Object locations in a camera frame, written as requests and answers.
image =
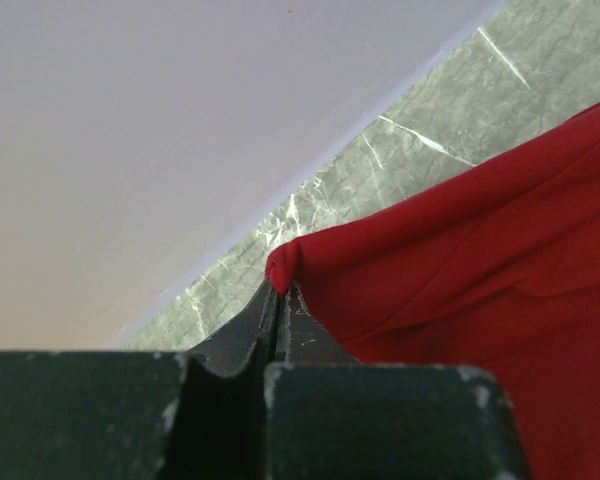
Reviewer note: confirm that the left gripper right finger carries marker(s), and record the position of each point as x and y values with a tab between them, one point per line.
329	416

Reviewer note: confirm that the red t shirt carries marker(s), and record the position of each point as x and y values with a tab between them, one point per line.
498	267

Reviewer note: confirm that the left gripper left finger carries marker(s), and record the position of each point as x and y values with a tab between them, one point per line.
190	414

